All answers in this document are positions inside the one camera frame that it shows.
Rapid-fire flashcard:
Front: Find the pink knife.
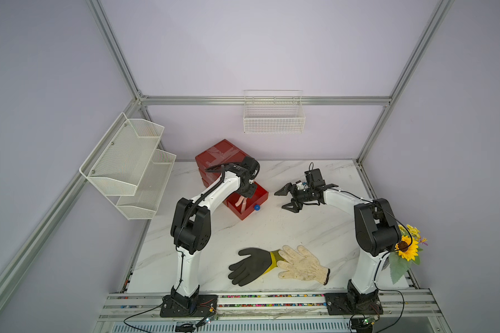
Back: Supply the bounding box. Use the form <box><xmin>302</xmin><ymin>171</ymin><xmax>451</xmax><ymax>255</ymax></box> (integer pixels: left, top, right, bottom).
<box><xmin>236</xmin><ymin>196</ymin><xmax>247</xmax><ymax>212</ymax></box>

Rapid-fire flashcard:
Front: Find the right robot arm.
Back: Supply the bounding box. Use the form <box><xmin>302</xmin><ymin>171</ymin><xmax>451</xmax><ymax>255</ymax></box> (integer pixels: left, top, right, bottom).
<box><xmin>274</xmin><ymin>169</ymin><xmax>401</xmax><ymax>303</ymax></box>

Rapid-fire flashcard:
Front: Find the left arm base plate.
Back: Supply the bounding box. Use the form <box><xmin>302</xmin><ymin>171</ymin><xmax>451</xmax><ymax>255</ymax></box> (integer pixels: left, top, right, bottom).
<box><xmin>160</xmin><ymin>294</ymin><xmax>218</xmax><ymax>318</ymax></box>

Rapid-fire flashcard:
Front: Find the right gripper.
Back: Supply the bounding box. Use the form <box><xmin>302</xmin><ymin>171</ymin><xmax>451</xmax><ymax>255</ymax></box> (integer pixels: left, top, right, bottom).
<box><xmin>274</xmin><ymin>183</ymin><xmax>313</xmax><ymax>212</ymax></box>

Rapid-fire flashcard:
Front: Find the aluminium mounting rail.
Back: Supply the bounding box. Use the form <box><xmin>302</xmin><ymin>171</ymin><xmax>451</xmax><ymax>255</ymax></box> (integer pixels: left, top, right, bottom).
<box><xmin>94</xmin><ymin>288</ymin><xmax>451</xmax><ymax>332</ymax></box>

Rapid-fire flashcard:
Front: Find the sunflower bouquet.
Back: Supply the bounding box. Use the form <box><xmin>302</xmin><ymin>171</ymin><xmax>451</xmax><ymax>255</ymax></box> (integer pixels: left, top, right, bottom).
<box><xmin>388</xmin><ymin>224</ymin><xmax>427</xmax><ymax>284</ymax></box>

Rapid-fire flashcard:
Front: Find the black yellow work glove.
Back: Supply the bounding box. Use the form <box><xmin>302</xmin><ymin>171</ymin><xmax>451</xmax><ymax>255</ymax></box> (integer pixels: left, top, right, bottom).
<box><xmin>228</xmin><ymin>248</ymin><xmax>285</xmax><ymax>287</ymax></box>

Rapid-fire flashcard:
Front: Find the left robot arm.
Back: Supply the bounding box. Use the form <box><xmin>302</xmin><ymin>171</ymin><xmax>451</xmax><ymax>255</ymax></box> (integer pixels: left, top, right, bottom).
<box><xmin>170</xmin><ymin>156</ymin><xmax>260</xmax><ymax>302</ymax></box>

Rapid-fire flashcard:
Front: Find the red bottom drawer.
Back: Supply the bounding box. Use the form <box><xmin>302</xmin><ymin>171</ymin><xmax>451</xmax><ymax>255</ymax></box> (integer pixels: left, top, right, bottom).
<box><xmin>224</xmin><ymin>182</ymin><xmax>269</xmax><ymax>221</ymax></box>

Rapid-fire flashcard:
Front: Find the red drawer cabinet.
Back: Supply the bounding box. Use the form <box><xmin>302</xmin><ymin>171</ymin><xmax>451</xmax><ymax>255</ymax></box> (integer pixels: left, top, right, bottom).
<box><xmin>195</xmin><ymin>139</ymin><xmax>247</xmax><ymax>187</ymax></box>

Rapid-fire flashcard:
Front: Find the white wire wall basket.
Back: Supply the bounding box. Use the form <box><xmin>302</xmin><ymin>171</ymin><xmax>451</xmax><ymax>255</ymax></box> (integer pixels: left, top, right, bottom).
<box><xmin>243</xmin><ymin>90</ymin><xmax>306</xmax><ymax>134</ymax></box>

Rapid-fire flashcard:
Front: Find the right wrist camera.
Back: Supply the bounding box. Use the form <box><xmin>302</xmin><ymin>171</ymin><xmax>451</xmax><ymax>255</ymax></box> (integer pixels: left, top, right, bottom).
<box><xmin>296</xmin><ymin>180</ymin><xmax>310</xmax><ymax>191</ymax></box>

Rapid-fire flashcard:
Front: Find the white mesh shelf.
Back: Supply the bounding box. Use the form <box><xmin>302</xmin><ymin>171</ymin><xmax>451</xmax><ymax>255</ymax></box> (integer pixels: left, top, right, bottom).
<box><xmin>79</xmin><ymin>114</ymin><xmax>164</xmax><ymax>196</ymax></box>
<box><xmin>116</xmin><ymin>149</ymin><xmax>176</xmax><ymax>220</ymax></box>

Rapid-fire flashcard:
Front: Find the lower white mesh shelf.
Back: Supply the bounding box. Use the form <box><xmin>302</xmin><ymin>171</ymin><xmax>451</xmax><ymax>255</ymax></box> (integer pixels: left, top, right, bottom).
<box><xmin>116</xmin><ymin>149</ymin><xmax>176</xmax><ymax>220</ymax></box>

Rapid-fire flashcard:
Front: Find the upper white mesh shelf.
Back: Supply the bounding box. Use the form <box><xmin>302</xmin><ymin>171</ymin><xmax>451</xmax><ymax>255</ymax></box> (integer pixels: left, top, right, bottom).
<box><xmin>79</xmin><ymin>114</ymin><xmax>164</xmax><ymax>196</ymax></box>

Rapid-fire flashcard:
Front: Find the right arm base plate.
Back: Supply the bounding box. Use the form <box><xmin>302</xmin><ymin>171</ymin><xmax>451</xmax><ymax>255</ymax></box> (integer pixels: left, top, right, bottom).
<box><xmin>324</xmin><ymin>292</ymin><xmax>383</xmax><ymax>316</ymax></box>

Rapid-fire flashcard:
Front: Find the white cotton glove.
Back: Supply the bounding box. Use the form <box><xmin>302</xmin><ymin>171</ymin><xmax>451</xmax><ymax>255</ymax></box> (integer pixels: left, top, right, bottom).
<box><xmin>276</xmin><ymin>245</ymin><xmax>331</xmax><ymax>285</ymax></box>

